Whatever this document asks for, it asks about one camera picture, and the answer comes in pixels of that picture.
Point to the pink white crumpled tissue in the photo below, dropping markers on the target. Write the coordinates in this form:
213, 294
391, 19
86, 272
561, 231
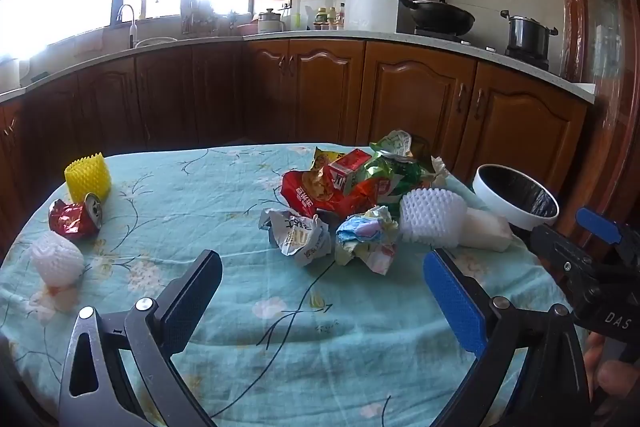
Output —
60, 299

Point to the person's right hand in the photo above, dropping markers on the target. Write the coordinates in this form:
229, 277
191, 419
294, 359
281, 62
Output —
617, 382

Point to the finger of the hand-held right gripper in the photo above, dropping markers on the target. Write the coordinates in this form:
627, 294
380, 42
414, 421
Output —
565, 257
600, 224

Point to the chrome kitchen faucet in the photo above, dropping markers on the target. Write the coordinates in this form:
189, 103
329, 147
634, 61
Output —
134, 29

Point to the small white foam fruit net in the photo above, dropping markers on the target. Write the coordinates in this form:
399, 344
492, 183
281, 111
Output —
57, 257

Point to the wooden lower cabinets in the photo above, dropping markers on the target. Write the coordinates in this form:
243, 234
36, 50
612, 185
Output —
410, 102

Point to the yellow lid seasoning jar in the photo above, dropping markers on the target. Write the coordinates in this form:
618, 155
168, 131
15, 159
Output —
321, 19

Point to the crushed red can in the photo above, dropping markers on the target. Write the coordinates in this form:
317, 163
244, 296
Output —
70, 219

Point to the green plastic bottle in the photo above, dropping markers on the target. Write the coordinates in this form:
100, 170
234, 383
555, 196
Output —
298, 22

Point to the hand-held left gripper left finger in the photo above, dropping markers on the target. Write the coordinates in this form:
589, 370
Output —
192, 302

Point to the large white foam fruit net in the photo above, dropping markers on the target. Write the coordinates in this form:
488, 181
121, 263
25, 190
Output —
430, 217

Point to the yellow foam fruit net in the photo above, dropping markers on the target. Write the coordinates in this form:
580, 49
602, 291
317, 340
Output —
87, 179

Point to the black wok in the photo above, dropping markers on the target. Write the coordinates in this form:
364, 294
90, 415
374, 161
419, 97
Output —
445, 18

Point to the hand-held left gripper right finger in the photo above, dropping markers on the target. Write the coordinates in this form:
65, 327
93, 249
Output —
455, 302

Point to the utensil rack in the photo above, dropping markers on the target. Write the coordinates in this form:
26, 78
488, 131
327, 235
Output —
197, 14

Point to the red drink carton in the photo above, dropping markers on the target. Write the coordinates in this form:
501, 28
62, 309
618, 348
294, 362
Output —
350, 164

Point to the small crumpled white paper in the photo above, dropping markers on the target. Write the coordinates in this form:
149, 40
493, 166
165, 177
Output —
440, 169

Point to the wooden glass door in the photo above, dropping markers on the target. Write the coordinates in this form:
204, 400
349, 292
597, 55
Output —
615, 57

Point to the speckled kitchen countertop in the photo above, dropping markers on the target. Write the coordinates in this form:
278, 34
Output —
380, 38

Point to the black gas stove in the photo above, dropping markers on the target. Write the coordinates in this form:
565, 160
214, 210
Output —
492, 49

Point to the yellow snack wrapper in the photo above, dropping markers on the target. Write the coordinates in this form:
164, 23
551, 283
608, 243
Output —
322, 159

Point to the white rice cooker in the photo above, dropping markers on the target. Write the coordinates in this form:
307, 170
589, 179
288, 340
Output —
270, 24

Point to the white crumpled wrapper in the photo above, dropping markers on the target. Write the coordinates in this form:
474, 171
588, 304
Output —
300, 237

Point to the red snack bag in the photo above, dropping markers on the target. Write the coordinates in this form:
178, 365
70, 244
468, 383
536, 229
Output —
305, 196

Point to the white bin with black liner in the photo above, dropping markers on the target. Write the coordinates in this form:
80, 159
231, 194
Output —
492, 207

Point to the steel cooking pot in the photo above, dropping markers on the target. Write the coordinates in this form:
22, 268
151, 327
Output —
527, 38

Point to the green snack bag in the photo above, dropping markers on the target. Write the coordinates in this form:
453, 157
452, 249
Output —
395, 177

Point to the pastel crumpled wrapper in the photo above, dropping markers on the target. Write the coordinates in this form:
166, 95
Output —
365, 237

